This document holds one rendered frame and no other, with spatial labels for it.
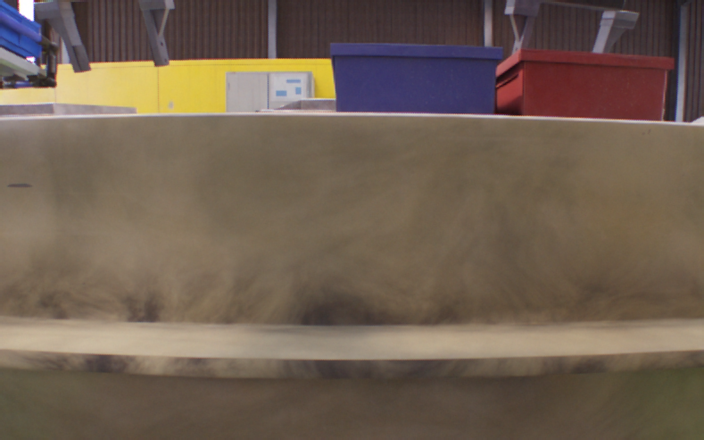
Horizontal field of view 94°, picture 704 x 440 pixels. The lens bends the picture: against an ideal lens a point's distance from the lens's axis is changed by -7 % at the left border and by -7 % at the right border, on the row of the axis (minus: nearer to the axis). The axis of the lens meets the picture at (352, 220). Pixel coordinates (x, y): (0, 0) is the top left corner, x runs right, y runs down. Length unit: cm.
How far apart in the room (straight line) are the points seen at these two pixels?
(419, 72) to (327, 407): 40
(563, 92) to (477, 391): 36
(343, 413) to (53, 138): 45
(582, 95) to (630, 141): 7
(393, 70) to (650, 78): 30
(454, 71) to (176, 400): 50
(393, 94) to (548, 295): 29
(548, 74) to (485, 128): 10
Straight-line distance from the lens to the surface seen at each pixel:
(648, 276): 53
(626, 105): 52
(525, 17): 65
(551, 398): 52
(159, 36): 66
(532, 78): 46
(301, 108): 88
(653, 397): 60
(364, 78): 41
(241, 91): 319
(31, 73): 172
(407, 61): 42
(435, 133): 40
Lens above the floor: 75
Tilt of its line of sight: 6 degrees down
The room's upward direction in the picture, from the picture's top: straight up
